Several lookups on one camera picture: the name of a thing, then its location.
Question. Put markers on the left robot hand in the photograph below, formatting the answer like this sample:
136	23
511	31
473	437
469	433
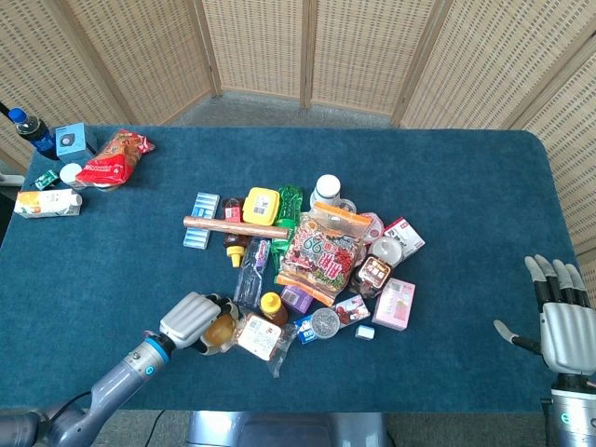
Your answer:
186	316

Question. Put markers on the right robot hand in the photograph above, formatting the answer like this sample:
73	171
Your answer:
561	330

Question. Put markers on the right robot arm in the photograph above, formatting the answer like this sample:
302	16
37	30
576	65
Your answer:
573	410

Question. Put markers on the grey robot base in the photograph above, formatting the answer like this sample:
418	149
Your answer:
284	429

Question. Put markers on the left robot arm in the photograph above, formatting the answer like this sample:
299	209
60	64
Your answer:
112	386

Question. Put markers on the packaged bread slice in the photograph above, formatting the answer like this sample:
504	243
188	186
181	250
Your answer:
261	337

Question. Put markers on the purple toothbrush pack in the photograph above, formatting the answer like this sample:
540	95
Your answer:
253	270

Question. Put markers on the honey bottle yellow cap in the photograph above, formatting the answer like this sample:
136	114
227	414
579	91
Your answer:
272	308

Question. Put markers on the brown sauce bottle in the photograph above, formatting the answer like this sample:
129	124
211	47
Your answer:
233	233

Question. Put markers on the copper coloured tube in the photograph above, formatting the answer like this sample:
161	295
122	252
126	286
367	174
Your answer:
233	226

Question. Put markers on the light blue pack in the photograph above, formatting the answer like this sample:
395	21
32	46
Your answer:
201	208

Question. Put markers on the purple small box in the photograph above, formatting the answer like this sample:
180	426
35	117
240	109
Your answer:
296	298

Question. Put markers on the blue white candy pack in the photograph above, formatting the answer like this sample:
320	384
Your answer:
305	331

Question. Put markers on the yellow lidded box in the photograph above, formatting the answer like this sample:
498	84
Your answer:
261	205

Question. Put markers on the round silver tin lid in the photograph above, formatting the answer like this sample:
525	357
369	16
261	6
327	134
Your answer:
325	323

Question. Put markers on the green plastic bottle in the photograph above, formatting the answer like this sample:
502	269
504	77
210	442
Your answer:
288	214

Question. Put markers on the large colourful snack bag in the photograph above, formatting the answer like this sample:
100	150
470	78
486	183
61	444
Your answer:
323	253

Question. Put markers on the red white snack packet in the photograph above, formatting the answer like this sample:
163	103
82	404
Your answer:
351	310

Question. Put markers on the pink box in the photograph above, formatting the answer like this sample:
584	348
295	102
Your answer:
394	303

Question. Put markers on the red snack bag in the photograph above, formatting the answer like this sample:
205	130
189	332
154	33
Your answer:
114	158

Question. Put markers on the small light blue block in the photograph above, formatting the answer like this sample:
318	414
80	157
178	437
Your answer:
365	332

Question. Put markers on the white red box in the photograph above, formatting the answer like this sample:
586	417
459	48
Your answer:
406	236

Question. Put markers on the orange juice carton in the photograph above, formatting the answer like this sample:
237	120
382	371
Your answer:
44	204

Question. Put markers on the white round jar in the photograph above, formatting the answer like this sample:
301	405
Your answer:
71	174

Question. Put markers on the white pill bottle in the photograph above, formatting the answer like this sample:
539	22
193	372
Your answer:
327	190

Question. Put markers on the dark brown snack jar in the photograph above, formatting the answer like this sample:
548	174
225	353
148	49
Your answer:
371	275

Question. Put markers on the clear lidded plastic cup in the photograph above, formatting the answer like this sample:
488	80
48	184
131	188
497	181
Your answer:
386	249

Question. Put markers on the small green packet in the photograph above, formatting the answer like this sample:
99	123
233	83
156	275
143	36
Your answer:
46	180

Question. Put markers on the small clear plastic cup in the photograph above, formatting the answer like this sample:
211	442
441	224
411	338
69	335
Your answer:
347	205

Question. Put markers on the blue table cloth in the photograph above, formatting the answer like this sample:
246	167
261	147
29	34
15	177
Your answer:
419	177

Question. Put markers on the blue box with speaker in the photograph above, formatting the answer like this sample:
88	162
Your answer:
72	139

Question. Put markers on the cola bottle blue cap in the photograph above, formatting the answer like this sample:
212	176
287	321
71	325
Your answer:
32	132

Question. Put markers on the woven folding screen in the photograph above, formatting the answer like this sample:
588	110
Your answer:
298	51

